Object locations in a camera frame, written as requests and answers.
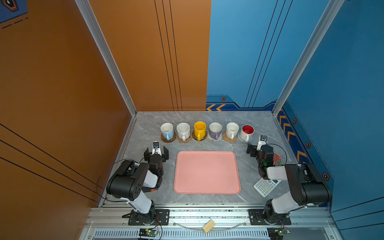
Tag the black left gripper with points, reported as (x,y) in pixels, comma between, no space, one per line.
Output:
(164,156)

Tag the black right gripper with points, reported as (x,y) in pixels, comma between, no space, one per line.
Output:
(254,150)

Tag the white mug red inside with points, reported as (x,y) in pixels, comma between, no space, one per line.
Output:
(246,131)

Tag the light blue mug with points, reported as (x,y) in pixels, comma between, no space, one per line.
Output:
(167,131)

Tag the paw shaped cork coaster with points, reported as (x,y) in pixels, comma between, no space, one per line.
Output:
(182,141)

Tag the chipped brown wooden coaster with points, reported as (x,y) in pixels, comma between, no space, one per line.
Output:
(197,139)

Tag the tan rattan coaster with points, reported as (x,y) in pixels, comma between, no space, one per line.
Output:
(225,137)

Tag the cream multicolour woven coaster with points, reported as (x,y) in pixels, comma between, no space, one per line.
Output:
(214,140)

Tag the yellow mug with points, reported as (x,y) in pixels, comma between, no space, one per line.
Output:
(200,129)

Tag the lilac mug white inside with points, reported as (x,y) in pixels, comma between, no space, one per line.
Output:
(215,129)

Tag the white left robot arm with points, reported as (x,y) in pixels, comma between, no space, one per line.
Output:
(131,180)

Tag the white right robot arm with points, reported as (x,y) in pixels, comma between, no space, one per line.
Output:
(304,185)

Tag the white scientific calculator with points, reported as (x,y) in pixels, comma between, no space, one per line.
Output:
(265,187)

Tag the orange black utility knife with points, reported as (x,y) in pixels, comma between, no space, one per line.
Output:
(146,190)

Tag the pink plastic tray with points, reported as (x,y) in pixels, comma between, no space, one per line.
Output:
(207,172)

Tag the green circuit board left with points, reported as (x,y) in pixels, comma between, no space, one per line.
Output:
(148,233)

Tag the circuit board right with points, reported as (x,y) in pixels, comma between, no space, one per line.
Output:
(278,234)

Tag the small wooden block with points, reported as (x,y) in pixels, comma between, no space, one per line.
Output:
(209,226)

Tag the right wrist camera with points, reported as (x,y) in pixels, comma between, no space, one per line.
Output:
(262,141)

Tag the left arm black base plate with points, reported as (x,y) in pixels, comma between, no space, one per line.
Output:
(161,216)

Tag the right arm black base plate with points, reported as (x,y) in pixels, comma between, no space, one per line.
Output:
(256,217)

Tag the aluminium front rail frame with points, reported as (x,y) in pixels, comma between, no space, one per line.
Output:
(232,223)

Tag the grey aluminium corner post right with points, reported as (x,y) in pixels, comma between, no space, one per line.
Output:
(319,32)

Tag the grey aluminium corner post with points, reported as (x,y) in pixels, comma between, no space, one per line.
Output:
(101,42)
(319,32)

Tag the grey aluminium corner post left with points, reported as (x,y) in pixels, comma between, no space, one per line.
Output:
(101,42)

